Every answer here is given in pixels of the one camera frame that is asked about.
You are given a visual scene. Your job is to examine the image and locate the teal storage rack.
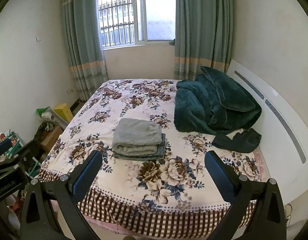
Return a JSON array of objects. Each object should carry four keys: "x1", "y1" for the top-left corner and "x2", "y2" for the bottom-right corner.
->
[{"x1": 0, "y1": 130, "x2": 43, "y2": 178}]

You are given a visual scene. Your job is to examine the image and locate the dark teal plush blanket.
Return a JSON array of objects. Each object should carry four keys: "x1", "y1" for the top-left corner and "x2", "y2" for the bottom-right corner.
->
[{"x1": 174, "y1": 66, "x2": 262, "y2": 135}]

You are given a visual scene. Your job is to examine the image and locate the floral bed blanket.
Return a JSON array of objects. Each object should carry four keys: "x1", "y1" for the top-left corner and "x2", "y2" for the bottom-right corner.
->
[{"x1": 38, "y1": 78, "x2": 271, "y2": 239}]

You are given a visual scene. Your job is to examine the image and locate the grey fleece pants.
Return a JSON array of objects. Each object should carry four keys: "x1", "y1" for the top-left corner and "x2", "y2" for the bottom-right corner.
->
[{"x1": 112, "y1": 118, "x2": 162, "y2": 156}]

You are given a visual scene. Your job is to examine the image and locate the yellow box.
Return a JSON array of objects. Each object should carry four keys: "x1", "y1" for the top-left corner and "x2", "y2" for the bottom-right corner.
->
[{"x1": 53, "y1": 103, "x2": 73, "y2": 122}]

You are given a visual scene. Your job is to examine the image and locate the left teal curtain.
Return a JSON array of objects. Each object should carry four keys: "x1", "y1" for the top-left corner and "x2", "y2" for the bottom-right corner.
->
[{"x1": 61, "y1": 0, "x2": 108, "y2": 101}]

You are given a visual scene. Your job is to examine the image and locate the window with metal bars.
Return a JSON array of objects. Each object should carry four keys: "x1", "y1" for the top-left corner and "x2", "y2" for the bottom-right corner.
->
[{"x1": 98, "y1": 0, "x2": 176, "y2": 49}]

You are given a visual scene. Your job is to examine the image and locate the brown cardboard box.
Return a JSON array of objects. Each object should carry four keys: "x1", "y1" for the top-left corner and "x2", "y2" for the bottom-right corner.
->
[{"x1": 40, "y1": 126, "x2": 63, "y2": 153}]

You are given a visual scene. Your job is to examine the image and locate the teal curtain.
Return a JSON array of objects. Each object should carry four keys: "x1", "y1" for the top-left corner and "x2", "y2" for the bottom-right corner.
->
[
  {"x1": 174, "y1": 0, "x2": 234, "y2": 80},
  {"x1": 61, "y1": 0, "x2": 108, "y2": 101}
]

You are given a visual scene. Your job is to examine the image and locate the white headboard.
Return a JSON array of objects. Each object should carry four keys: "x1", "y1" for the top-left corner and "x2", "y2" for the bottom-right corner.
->
[{"x1": 227, "y1": 60, "x2": 308, "y2": 204}]

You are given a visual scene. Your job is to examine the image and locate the folded blue jeans stack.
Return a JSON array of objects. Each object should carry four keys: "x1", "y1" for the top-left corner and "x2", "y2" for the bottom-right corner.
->
[{"x1": 113, "y1": 133, "x2": 166, "y2": 161}]

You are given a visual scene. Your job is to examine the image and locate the black garment on bed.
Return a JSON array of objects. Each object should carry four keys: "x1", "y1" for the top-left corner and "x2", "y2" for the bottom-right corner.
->
[{"x1": 212, "y1": 128, "x2": 262, "y2": 153}]

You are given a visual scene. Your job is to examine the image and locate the green and white bag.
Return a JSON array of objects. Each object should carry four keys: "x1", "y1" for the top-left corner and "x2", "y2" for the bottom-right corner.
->
[{"x1": 36, "y1": 107, "x2": 68, "y2": 130}]

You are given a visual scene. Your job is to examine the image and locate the right teal curtain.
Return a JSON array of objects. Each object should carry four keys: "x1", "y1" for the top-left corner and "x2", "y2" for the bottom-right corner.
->
[{"x1": 174, "y1": 0, "x2": 234, "y2": 80}]

